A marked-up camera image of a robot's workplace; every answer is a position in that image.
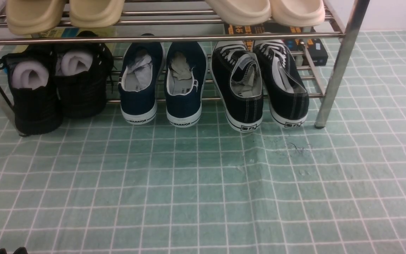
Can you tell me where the metal shoe rack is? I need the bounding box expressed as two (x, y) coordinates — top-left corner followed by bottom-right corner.
(0, 0), (369, 137)

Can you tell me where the black canvas sneaker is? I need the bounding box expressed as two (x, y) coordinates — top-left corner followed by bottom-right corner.
(252, 39), (309, 129)
(210, 41), (264, 132)

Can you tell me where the left tan slipper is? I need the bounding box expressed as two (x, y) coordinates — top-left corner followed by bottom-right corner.
(5, 0), (67, 36)

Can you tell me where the left black canvas sneaker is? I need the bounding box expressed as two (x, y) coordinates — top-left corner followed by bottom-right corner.
(210, 41), (264, 132)

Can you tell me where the right black high-top boot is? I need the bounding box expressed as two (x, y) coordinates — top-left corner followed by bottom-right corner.
(53, 42), (114, 119)

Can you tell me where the tan slipper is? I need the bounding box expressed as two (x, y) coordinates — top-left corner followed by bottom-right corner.
(69, 0), (125, 28)
(5, 0), (67, 36)

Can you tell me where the right black canvas sneaker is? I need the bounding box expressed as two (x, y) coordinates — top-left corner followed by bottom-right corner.
(252, 39), (309, 129)

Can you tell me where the cream slipper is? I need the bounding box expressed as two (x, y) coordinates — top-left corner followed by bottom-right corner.
(270, 0), (326, 27)
(205, 0), (272, 26)

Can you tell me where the black orange printed box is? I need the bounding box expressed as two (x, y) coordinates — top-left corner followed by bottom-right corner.
(224, 23), (328, 66)

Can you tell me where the left cream slipper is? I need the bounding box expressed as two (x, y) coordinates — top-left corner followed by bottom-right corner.
(205, 0), (272, 26)

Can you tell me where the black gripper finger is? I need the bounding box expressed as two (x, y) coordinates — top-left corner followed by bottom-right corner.
(13, 247), (29, 254)

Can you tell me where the left black high-top boot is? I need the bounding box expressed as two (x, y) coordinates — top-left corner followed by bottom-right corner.
(0, 44), (63, 136)

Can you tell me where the black high-top boot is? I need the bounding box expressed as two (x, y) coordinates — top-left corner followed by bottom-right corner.
(0, 44), (63, 136)
(53, 42), (114, 119)

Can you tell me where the right cream slipper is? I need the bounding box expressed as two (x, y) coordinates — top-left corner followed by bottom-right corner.
(270, 0), (326, 27)

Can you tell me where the yellow printed booklet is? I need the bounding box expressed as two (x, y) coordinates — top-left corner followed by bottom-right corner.
(12, 27), (117, 53)

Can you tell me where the green checkered tablecloth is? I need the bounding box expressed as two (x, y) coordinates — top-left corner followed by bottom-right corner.
(0, 31), (406, 254)

